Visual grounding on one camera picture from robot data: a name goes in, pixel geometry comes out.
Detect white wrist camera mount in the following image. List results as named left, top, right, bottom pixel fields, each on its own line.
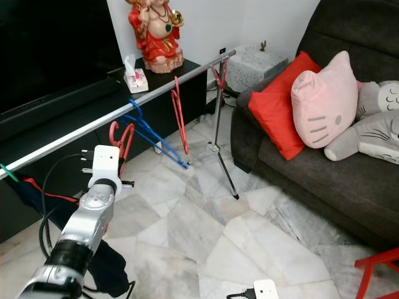
left=80, top=145, right=135, bottom=191
left=252, top=279, right=280, bottom=299

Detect navy blue T-shirt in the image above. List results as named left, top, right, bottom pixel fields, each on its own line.
left=12, top=176, right=132, bottom=298

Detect pink Hello Kitty cushion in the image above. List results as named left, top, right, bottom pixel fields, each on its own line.
left=291, top=51, right=359, bottom=149

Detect dark brown fabric sofa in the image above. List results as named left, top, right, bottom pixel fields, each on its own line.
left=229, top=0, right=399, bottom=250

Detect black soundbar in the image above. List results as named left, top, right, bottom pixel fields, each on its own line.
left=0, top=70, right=128, bottom=135

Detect blue plastic hanger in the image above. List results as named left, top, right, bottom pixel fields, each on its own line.
left=128, top=98, right=192, bottom=170

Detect pink plastic hanger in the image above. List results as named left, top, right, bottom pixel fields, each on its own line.
left=109, top=120, right=135, bottom=161

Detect black television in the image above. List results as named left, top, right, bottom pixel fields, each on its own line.
left=0, top=0, right=124, bottom=119

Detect red gold figurine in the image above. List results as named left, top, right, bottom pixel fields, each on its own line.
left=127, top=0, right=186, bottom=74

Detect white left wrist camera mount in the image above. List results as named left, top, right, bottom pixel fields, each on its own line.
left=80, top=145, right=135, bottom=191

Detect grey Totoro plush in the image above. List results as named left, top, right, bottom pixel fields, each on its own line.
left=324, top=80, right=399, bottom=164

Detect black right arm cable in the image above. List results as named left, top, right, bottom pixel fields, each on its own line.
left=226, top=288, right=254, bottom=299

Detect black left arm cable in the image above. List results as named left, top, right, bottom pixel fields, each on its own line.
left=37, top=153, right=97, bottom=262

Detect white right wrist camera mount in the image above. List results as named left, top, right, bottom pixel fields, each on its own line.
left=252, top=279, right=280, bottom=299

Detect silver metal clothes rack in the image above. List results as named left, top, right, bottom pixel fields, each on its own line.
left=0, top=49, right=239, bottom=201

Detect grey patterned storage box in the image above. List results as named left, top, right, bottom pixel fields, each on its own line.
left=226, top=44, right=289, bottom=94

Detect pink white tissue box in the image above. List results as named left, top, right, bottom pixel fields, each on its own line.
left=123, top=54, right=150, bottom=94

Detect black TV console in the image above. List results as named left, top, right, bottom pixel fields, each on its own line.
left=0, top=56, right=208, bottom=244

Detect red plastic stool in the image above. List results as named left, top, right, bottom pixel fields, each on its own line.
left=354, top=247, right=399, bottom=299

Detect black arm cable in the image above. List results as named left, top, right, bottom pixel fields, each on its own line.
left=37, top=153, right=97, bottom=262
left=226, top=288, right=254, bottom=299

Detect red cushion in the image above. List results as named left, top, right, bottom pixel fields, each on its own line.
left=248, top=51, right=324, bottom=161

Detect red cord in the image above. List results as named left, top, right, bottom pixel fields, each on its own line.
left=211, top=59, right=228, bottom=91

